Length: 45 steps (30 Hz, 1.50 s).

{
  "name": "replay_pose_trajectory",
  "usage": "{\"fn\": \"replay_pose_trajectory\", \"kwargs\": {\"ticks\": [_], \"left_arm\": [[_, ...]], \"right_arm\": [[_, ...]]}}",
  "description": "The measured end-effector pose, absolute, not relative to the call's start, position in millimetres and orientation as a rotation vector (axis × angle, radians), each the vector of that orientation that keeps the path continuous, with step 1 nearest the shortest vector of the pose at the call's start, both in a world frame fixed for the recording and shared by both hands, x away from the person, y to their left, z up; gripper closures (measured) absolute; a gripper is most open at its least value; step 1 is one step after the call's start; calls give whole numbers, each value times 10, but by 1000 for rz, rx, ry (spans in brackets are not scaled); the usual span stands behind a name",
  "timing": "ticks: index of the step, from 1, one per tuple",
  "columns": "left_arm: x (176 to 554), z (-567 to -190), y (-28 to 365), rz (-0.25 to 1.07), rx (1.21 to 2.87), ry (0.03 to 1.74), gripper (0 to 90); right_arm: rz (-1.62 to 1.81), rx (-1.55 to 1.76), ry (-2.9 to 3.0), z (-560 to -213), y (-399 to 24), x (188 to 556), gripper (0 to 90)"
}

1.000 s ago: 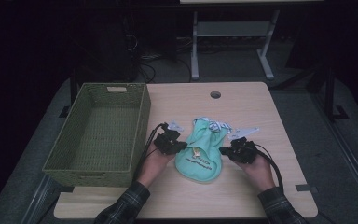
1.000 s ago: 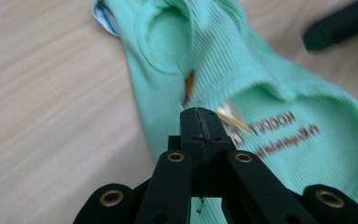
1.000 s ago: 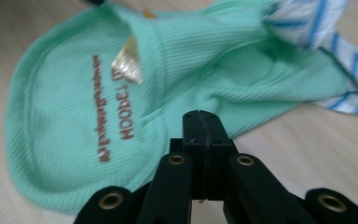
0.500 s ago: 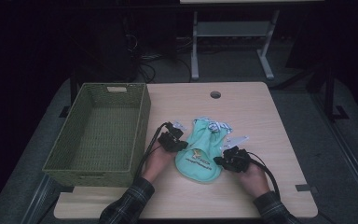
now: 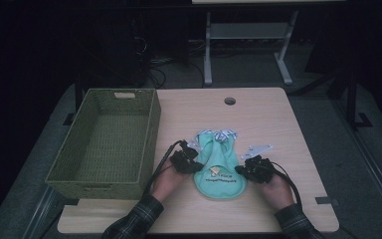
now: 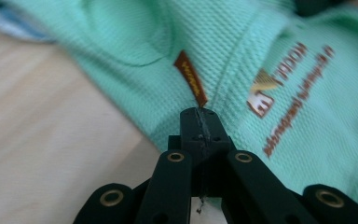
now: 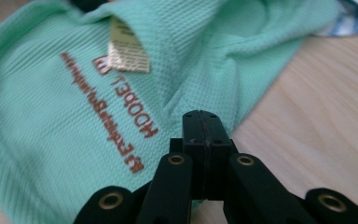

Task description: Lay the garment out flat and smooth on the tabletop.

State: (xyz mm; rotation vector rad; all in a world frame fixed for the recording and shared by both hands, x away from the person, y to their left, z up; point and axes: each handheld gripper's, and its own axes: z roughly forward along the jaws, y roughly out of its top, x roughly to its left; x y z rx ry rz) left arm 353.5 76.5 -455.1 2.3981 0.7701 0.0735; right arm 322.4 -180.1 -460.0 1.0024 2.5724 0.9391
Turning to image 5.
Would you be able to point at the mint green pet garment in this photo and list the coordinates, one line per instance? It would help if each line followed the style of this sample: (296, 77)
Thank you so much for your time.
(220, 186)

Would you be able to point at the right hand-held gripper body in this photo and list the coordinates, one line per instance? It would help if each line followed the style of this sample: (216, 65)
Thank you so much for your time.
(258, 167)

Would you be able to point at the grey tape strip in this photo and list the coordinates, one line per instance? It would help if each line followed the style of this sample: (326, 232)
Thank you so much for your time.
(326, 201)

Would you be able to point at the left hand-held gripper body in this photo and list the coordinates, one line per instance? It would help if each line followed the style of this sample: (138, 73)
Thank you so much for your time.
(182, 159)

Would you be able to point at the green woven basket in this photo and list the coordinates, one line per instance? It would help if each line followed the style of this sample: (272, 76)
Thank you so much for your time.
(79, 132)

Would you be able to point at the person's left hand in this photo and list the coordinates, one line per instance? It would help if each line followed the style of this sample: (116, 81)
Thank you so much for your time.
(167, 181)

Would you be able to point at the grey metal table frame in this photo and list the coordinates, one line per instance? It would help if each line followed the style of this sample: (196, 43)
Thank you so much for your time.
(247, 31)

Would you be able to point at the person's right hand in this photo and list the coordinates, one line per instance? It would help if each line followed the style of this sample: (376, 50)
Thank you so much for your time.
(278, 192)

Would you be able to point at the dark metal stand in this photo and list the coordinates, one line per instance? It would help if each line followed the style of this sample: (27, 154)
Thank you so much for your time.
(351, 96)

